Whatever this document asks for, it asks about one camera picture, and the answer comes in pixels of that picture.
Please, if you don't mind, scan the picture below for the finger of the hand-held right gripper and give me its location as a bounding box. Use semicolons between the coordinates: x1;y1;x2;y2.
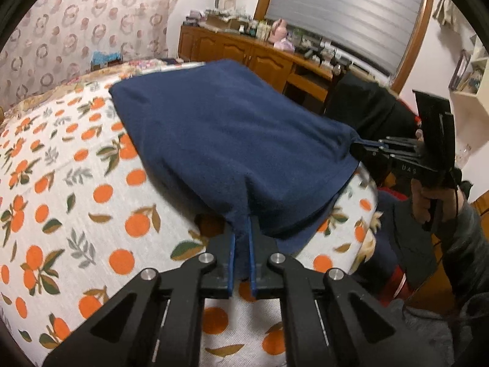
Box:
377;136;421;149
349;142;421;163

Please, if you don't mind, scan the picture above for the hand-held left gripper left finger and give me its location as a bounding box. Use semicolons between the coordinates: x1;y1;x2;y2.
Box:
42;225;236;367

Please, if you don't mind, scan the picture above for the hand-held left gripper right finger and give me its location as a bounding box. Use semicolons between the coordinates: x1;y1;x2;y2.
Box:
248;216;455;367

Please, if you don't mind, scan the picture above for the navy blue printed t-shirt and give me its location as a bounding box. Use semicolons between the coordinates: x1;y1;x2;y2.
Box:
109;59;362;280

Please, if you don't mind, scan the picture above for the person's right forearm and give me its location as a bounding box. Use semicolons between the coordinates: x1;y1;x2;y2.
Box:
439;201;489;314

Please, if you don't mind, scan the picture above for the person's right hand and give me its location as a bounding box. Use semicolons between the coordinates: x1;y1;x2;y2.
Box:
410;180;467;235

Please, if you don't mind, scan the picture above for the black jacket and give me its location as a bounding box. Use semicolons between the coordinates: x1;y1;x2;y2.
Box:
324;72;420;189

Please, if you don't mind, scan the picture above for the pink kettle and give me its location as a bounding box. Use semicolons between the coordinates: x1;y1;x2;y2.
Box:
268;18;288;43

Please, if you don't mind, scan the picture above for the orange fruit print bedsheet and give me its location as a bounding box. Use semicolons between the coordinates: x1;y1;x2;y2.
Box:
0;61;383;367

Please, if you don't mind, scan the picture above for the wooden cabinet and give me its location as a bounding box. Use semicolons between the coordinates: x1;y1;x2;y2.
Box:
178;25;337;105

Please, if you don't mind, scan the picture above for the row of toiletry bottles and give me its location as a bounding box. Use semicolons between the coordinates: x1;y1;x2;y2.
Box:
240;19;270;39

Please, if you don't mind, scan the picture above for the person's grey clothing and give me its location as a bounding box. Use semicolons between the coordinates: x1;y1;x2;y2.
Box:
382;297;489;367

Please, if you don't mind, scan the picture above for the open cardboard box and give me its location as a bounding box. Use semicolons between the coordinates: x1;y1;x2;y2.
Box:
206;15;238;33

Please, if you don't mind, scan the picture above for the floral blanket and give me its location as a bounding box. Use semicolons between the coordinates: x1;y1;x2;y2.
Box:
0;57;185;123

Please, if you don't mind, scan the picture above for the cardboard box with blue bag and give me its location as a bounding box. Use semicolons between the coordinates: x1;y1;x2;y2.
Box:
91;51;123;70

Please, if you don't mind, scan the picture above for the circle print curtain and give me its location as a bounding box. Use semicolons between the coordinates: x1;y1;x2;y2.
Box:
0;0;186;110

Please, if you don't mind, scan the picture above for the white wall shelf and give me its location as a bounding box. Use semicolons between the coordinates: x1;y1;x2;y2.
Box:
449;34;489;105

